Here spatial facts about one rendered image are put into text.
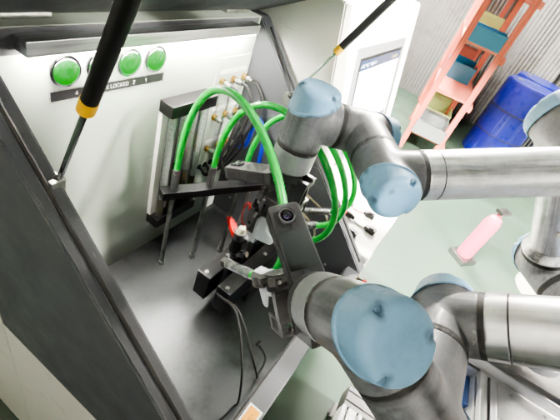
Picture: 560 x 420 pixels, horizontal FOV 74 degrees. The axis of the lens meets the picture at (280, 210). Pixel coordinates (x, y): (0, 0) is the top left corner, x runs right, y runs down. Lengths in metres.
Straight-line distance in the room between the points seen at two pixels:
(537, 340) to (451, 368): 0.09
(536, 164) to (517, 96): 4.63
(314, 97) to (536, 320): 0.39
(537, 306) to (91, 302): 0.54
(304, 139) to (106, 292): 0.37
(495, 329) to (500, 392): 0.71
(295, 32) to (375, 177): 0.59
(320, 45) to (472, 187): 0.56
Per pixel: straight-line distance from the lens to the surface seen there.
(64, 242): 0.56
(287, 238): 0.47
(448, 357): 0.43
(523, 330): 0.46
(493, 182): 0.60
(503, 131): 5.33
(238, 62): 1.01
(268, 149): 0.56
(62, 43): 0.64
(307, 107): 0.59
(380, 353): 0.31
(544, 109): 0.84
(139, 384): 0.63
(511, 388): 1.20
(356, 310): 0.31
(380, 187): 0.51
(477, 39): 4.27
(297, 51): 1.03
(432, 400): 0.38
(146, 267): 1.09
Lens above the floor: 1.68
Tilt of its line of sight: 38 degrees down
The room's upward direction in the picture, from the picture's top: 23 degrees clockwise
